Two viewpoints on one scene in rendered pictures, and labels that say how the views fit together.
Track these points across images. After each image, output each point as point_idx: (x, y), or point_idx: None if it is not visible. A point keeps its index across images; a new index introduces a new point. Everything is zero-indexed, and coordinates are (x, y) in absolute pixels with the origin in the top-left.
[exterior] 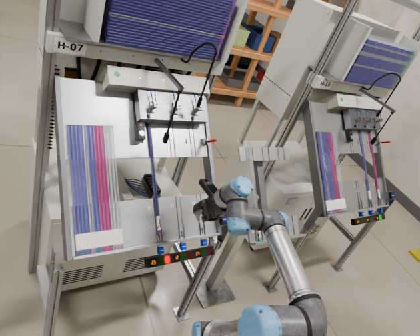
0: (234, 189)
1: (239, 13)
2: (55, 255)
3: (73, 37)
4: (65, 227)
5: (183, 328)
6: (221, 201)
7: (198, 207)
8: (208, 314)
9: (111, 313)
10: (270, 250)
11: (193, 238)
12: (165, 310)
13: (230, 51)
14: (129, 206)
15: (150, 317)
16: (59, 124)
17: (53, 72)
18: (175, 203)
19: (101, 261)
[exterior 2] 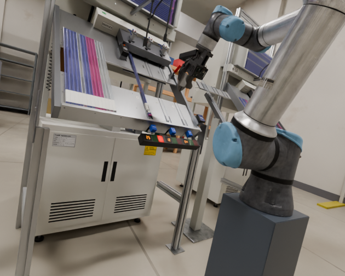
0: (217, 10)
1: None
2: (40, 93)
3: None
4: (54, 80)
5: (180, 259)
6: (206, 36)
7: (183, 69)
8: (200, 247)
9: (104, 252)
10: (272, 32)
11: (180, 125)
12: (159, 247)
13: (178, 19)
14: (119, 90)
15: (145, 253)
16: (56, 24)
17: (54, 0)
18: (159, 102)
19: (93, 194)
